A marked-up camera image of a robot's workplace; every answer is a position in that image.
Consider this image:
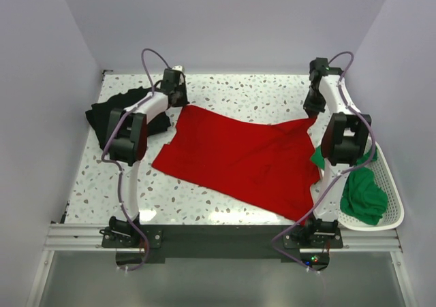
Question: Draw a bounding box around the folded black t shirt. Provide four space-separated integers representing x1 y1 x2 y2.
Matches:
84 86 171 150

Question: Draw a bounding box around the white plastic laundry basket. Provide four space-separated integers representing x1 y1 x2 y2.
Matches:
339 142 405 231

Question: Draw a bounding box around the green t shirt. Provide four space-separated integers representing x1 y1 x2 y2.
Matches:
309 145 389 226

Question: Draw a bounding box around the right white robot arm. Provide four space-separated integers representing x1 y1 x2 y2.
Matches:
303 58 371 223

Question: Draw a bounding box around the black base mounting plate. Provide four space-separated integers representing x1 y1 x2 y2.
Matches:
100 221 343 268

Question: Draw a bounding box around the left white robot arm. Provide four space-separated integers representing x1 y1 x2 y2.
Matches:
102 65 189 222

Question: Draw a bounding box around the red t shirt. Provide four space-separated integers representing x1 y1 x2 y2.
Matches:
152 106 320 221

